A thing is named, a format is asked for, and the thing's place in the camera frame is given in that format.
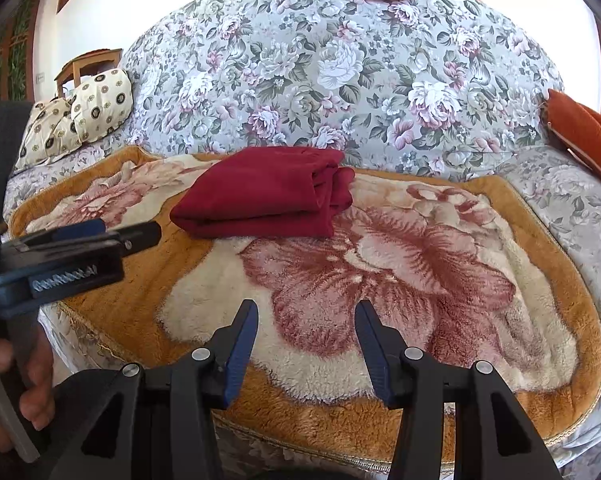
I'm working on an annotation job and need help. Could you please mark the floral blue-grey duvet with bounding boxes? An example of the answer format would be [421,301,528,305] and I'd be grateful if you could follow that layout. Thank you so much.
[120,0,563,181]

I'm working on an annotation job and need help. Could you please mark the dark red small garment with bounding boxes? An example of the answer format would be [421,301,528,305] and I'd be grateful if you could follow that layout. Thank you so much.
[170,148,355,238]

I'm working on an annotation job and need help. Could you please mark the floral plush blanket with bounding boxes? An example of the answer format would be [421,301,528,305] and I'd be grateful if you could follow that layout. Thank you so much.
[10,148,601,467]

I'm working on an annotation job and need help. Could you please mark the cream dotted pillow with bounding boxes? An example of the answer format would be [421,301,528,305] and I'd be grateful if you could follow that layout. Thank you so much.
[68,68,133,143]
[14,98,82,174]

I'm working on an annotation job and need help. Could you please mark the floral bed sheet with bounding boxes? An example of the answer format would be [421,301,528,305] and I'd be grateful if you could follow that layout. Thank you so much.
[5,147,601,478]

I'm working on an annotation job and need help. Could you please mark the wooden lattice shelf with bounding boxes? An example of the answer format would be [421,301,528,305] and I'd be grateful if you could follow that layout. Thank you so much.
[0,0,40,101]

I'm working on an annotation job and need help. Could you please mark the orange velvet cushion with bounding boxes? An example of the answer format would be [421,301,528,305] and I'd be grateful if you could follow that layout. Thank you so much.
[545,89,601,178]

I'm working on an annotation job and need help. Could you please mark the person's left hand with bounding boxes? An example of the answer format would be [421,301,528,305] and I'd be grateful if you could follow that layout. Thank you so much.
[0,324,56,453]

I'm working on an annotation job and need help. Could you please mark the wooden chair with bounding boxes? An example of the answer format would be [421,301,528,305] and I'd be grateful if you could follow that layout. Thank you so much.
[55,49,122,96]

